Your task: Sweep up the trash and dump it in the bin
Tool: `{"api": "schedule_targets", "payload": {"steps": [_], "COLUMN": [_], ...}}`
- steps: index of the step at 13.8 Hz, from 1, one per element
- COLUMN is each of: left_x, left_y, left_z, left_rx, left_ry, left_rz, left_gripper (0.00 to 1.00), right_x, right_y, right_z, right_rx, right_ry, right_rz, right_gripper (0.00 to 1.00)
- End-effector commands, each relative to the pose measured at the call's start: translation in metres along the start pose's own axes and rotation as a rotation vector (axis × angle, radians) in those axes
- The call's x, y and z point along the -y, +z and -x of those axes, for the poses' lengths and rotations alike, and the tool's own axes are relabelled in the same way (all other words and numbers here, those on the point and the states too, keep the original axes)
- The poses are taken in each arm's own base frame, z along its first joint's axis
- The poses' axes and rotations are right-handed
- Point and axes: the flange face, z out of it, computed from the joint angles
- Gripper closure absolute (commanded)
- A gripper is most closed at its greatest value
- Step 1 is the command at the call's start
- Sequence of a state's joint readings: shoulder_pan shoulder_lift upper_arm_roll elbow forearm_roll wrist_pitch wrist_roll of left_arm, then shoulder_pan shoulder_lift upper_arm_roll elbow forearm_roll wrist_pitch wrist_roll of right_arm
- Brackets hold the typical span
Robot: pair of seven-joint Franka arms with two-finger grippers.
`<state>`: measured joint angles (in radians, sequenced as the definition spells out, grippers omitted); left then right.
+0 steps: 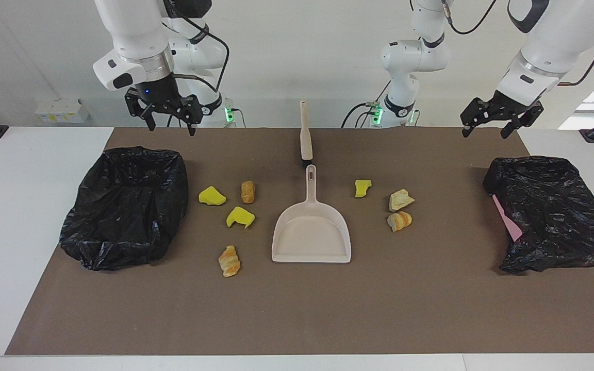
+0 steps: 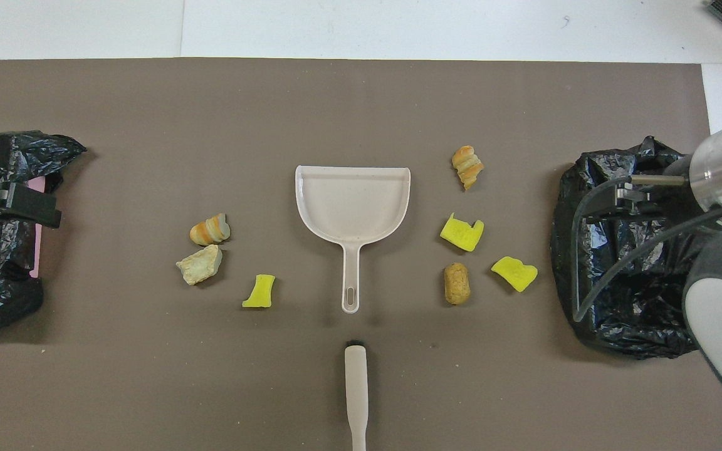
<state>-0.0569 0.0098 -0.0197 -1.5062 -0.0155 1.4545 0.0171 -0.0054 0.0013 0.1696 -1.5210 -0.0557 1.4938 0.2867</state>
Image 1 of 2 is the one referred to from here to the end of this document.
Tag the brown cylindrical bread roll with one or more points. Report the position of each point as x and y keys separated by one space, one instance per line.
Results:
x=247 y=192

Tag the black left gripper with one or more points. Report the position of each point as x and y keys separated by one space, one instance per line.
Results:
x=508 y=107

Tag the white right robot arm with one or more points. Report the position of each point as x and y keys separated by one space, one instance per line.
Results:
x=132 y=41

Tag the notched yellow sponge piece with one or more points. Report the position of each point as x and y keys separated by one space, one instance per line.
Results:
x=240 y=217

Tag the open black trash bag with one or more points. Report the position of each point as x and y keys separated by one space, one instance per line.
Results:
x=121 y=216

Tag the long twisted croissant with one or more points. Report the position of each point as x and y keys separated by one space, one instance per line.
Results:
x=229 y=260

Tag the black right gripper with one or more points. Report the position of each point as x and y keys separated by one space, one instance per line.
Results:
x=160 y=95

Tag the beige hand brush black bristles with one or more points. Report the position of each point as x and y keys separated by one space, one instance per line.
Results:
x=306 y=139

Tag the beige torn bread piece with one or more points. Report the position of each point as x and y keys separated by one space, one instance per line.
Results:
x=400 y=200

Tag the small golden croissant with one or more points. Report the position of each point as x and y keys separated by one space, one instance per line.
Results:
x=399 y=221

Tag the yellow sponge piece green-backed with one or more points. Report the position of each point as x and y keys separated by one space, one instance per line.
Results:
x=362 y=188

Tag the beige plastic dustpan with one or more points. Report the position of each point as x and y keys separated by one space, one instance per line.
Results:
x=311 y=237

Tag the black bag over pink bin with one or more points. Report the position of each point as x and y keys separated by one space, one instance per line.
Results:
x=560 y=216

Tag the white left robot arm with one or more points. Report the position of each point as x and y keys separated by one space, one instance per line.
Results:
x=549 y=46

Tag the white wall box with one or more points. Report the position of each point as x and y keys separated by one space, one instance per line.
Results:
x=62 y=111

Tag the yellow sponge wedge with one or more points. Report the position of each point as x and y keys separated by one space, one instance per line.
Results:
x=212 y=196

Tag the pink plastic bin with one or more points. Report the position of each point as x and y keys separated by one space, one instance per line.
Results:
x=508 y=221

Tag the brown table mat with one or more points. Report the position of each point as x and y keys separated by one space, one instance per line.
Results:
x=297 y=309

